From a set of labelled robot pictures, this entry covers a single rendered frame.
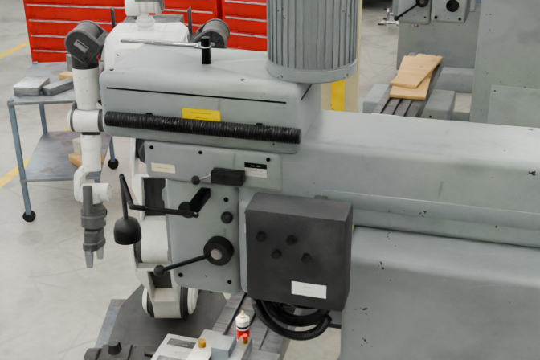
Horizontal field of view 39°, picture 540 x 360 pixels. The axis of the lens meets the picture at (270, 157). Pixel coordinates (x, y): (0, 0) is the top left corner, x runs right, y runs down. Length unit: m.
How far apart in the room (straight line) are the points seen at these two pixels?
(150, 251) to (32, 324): 1.62
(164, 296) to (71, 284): 1.60
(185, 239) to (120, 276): 2.62
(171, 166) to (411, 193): 0.55
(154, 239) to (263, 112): 1.17
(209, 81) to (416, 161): 0.48
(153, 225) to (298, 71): 1.22
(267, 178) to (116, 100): 0.39
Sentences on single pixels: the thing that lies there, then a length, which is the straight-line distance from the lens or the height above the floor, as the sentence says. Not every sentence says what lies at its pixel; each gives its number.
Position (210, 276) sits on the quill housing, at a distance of 1.92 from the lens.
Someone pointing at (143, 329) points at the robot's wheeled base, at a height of 0.57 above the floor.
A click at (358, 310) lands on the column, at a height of 1.43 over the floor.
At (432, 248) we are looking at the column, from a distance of 1.69.
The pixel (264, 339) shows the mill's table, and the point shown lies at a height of 0.92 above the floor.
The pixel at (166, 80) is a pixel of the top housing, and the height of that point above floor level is 1.88.
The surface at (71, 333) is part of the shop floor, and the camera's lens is 4.12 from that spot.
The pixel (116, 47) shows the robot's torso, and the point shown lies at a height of 1.73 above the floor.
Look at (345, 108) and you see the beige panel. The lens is 3.61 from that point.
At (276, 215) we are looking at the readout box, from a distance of 1.46.
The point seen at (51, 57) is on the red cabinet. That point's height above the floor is 0.32.
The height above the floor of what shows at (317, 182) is 1.67.
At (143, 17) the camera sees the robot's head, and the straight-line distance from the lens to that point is 2.56.
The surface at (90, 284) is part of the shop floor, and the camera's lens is 4.47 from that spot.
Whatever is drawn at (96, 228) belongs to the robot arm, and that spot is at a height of 1.09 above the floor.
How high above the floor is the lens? 2.42
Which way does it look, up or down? 25 degrees down
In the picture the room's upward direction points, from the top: 1 degrees counter-clockwise
